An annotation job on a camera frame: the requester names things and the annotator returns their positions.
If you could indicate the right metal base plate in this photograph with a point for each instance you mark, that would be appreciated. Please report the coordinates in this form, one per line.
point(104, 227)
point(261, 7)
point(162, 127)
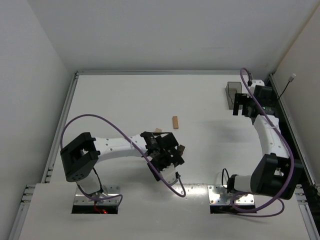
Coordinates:
point(218, 197)

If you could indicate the long light wood block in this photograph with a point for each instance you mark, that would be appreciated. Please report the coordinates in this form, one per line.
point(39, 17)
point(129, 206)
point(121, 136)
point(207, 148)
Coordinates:
point(175, 122)

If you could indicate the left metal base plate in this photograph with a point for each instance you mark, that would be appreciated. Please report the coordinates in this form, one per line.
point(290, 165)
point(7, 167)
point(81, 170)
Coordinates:
point(110, 196)

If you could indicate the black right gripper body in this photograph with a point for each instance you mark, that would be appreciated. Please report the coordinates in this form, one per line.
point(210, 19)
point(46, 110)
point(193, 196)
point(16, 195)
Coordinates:
point(244, 105)

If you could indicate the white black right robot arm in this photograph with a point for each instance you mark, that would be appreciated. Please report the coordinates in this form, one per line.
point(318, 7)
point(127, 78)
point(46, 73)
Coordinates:
point(276, 170)

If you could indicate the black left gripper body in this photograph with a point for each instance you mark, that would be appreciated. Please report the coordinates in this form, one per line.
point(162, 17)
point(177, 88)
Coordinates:
point(169, 152)

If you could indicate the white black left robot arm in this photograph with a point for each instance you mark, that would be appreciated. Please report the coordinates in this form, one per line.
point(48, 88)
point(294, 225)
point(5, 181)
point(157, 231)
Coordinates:
point(80, 156)

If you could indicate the metal base plate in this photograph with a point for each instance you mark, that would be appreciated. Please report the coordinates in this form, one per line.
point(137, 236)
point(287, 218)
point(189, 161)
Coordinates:
point(110, 196)
point(218, 197)

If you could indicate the dark wood notched block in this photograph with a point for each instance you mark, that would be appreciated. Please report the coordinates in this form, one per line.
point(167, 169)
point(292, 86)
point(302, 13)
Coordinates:
point(181, 149)

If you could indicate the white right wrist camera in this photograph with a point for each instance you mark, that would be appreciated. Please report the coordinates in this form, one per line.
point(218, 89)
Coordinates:
point(257, 82)

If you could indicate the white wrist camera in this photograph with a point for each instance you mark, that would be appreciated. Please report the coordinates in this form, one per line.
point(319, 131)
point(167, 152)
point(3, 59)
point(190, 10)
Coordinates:
point(169, 175)
point(257, 82)

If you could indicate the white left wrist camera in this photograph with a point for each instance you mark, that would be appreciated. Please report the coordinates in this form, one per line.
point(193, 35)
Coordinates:
point(169, 175)

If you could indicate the smoky transparent plastic container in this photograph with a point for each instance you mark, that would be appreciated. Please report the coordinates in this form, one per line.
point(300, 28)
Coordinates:
point(232, 88)

